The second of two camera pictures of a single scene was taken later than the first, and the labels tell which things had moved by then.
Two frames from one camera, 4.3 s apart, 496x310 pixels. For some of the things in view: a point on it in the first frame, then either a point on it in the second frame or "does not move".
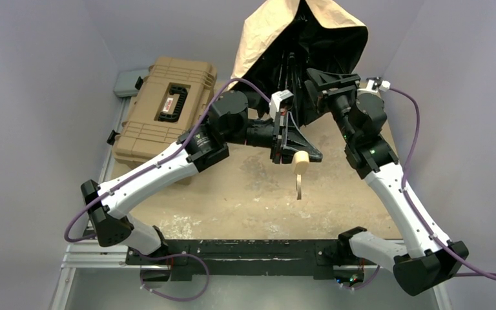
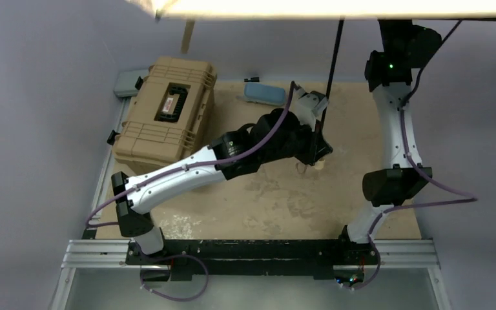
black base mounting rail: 160,259 does not move
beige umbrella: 278,41 → 339,10
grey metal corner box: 126,82 does not move
